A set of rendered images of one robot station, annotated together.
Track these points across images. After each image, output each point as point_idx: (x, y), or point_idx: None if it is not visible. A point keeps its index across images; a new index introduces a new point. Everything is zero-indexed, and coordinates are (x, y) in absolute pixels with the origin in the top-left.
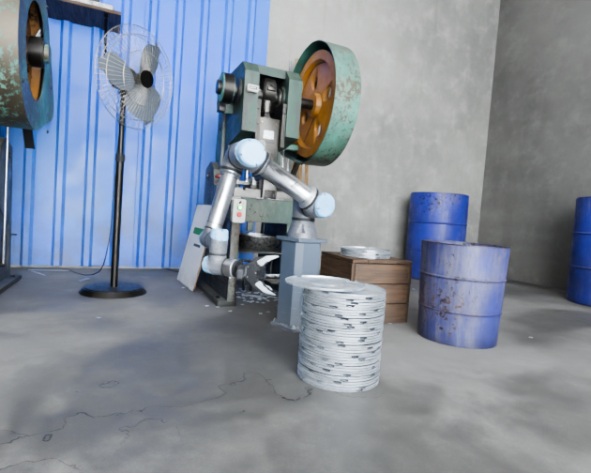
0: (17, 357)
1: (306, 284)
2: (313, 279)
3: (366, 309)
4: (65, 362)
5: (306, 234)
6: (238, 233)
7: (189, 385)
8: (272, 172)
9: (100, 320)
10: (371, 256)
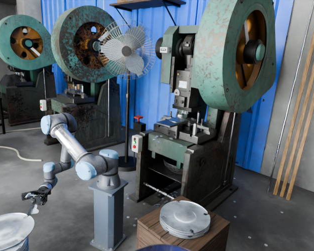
0: (14, 187)
1: None
2: (13, 223)
3: None
4: (9, 198)
5: (98, 184)
6: (140, 158)
7: None
8: (57, 138)
9: (72, 181)
10: (163, 226)
